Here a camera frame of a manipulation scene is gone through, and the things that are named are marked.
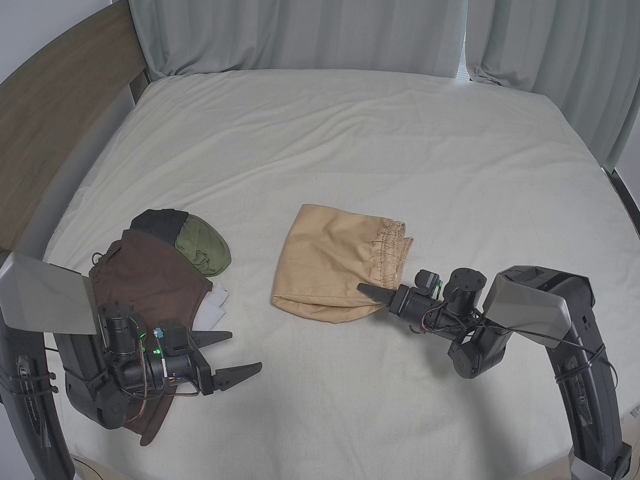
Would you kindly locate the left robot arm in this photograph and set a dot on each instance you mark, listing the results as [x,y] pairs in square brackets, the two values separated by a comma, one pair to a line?
[45,293]

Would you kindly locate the tan shorts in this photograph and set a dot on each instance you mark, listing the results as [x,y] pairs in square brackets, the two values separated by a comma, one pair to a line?
[330,263]

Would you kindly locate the olive green garment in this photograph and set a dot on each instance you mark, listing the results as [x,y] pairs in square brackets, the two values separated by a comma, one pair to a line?
[205,248]

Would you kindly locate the window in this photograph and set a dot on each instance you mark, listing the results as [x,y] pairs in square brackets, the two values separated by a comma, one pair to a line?
[462,65]

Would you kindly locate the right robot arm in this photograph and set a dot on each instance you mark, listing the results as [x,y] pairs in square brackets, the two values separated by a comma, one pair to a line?
[530,298]

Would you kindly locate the white garment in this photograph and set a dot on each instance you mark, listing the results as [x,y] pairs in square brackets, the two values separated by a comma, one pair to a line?
[212,308]

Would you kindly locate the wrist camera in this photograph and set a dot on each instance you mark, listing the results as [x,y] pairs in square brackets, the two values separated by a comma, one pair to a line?
[175,338]
[427,280]

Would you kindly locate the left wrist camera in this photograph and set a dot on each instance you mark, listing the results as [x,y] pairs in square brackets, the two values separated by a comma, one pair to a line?
[175,338]

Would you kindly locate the bed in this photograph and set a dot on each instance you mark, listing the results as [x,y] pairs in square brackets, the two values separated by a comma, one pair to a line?
[350,143]

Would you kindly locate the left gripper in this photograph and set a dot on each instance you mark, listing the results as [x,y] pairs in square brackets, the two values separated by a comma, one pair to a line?
[192,368]

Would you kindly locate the black garment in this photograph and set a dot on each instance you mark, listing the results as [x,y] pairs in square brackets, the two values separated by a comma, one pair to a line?
[157,225]

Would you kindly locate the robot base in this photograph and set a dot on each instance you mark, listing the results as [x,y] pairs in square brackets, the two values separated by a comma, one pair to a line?
[577,468]

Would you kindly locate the brown garment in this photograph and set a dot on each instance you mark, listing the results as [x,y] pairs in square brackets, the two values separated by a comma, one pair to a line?
[150,278]

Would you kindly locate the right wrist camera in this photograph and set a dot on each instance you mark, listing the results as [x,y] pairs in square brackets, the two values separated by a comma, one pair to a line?
[427,280]

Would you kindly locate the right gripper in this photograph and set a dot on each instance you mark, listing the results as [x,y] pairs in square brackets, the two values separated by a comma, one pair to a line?
[415,307]

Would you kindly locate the pale green curtain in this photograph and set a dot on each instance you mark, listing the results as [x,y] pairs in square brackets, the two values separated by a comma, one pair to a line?
[560,33]
[300,18]

